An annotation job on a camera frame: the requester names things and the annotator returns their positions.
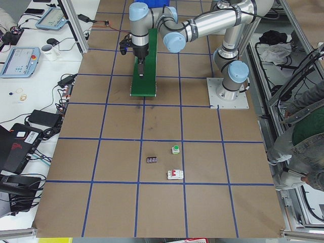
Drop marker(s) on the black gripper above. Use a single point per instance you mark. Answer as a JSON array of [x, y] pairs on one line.
[[140, 51]]

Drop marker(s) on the dark brown capacitor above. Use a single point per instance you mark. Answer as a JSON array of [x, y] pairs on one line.
[[151, 160]]

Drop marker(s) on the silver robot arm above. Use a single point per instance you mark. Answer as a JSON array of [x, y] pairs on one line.
[[232, 17]]

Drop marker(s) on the green conveyor belt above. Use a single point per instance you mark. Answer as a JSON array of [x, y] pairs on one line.
[[145, 86]]

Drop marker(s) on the blue plastic bin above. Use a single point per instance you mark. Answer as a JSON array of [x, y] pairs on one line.
[[155, 3]]

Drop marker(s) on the black power adapter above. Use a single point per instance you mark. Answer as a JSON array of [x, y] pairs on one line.
[[84, 18]]

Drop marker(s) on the black computer mouse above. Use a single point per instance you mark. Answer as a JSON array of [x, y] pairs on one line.
[[52, 41]]

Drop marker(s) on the white mug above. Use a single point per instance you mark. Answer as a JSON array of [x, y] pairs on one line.
[[50, 52]]

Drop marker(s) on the green push button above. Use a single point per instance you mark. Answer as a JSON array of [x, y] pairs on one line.
[[175, 149]]

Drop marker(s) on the blue teach pendant far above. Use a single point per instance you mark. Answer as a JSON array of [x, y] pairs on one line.
[[53, 19]]

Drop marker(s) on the blue teach pendant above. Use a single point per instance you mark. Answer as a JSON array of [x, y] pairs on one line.
[[21, 62], [53, 19]]

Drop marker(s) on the large black power brick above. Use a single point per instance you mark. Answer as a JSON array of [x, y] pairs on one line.
[[44, 118]]

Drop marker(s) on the white red circuit breaker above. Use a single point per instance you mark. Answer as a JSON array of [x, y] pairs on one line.
[[175, 174]]

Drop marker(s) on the blue teach pendant near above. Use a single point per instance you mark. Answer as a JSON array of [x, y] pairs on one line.
[[21, 62]]

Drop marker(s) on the black smartphone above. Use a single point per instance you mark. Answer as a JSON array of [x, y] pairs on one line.
[[34, 11]]

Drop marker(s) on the black laptop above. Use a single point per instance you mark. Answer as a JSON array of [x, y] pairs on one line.
[[17, 145]]

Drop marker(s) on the person in grey jacket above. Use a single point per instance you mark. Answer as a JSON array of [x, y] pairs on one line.
[[302, 143]]

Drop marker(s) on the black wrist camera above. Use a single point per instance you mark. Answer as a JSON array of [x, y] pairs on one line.
[[125, 44]]

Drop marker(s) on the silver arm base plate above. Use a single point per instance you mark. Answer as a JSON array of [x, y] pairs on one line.
[[220, 98]]

